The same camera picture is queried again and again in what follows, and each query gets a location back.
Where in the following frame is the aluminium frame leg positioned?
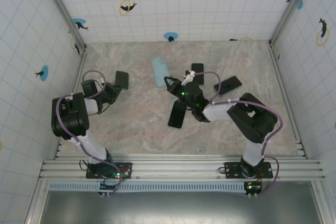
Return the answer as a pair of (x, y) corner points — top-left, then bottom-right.
(25, 180), (50, 224)
(311, 180), (330, 224)

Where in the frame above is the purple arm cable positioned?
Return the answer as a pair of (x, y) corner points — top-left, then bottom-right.
(194, 71), (284, 197)
(57, 69), (123, 196)

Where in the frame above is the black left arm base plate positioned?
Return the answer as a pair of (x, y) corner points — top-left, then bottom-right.
(86, 162), (133, 180)

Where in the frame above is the aluminium corner post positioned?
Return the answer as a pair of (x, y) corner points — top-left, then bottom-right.
(36, 0), (88, 51)
(268, 0), (316, 46)

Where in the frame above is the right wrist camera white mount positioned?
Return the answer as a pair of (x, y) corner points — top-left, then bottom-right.
(183, 68), (197, 84)

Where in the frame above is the blue oval shark sticker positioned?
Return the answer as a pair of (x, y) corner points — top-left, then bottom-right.
(72, 18), (89, 31)

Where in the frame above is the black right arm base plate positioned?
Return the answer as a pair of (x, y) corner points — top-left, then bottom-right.
(225, 161), (272, 179)

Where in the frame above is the blue oval seal sticker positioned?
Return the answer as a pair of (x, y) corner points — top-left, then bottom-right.
(163, 31), (179, 42)

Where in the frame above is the black smartphone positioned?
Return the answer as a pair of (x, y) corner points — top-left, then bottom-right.
(213, 76), (243, 95)
(114, 70), (130, 90)
(191, 62), (205, 86)
(167, 100), (187, 130)

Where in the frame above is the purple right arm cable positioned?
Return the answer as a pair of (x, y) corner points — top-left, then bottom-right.
(194, 71), (284, 197)

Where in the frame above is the aluminium rail beam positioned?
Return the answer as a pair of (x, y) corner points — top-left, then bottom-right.
(38, 154), (326, 182)

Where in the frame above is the white slotted cable duct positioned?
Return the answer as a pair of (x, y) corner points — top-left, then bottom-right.
(48, 181), (249, 193)

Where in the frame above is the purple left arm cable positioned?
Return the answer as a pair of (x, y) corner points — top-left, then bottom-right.
(57, 69), (123, 196)

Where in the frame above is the aluminium side rail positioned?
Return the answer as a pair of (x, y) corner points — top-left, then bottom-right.
(54, 48), (89, 161)
(268, 40), (308, 159)

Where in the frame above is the pale mint phone case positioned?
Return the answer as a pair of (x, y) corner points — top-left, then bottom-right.
(151, 55), (171, 88)

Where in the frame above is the small dolphin yellow ring sticker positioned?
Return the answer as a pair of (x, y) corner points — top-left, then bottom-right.
(119, 0), (138, 16)

